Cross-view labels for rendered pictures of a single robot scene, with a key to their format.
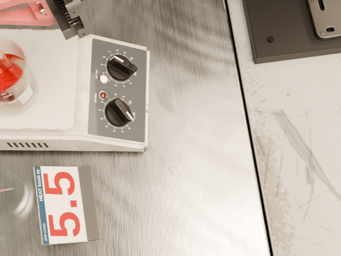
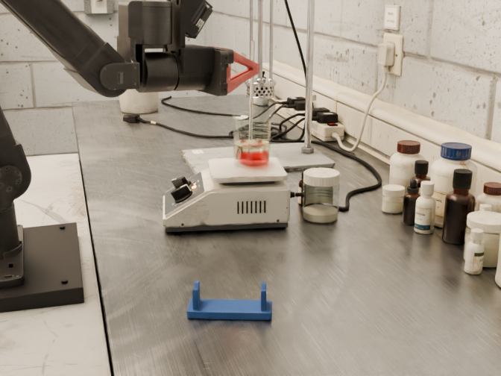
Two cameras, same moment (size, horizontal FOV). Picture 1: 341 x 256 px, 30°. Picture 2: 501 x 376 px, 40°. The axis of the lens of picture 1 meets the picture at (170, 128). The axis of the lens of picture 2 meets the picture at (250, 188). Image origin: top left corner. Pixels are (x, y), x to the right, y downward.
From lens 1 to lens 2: 138 cm
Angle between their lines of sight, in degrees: 89
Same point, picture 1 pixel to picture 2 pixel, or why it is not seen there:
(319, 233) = (51, 196)
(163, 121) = (153, 216)
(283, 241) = (75, 193)
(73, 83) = (212, 166)
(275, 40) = (57, 228)
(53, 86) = (225, 165)
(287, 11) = (42, 239)
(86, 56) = (207, 186)
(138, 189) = not seen: hidden behind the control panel
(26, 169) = not seen: hidden behind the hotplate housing
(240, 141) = (96, 214)
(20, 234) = not seen: hidden behind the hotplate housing
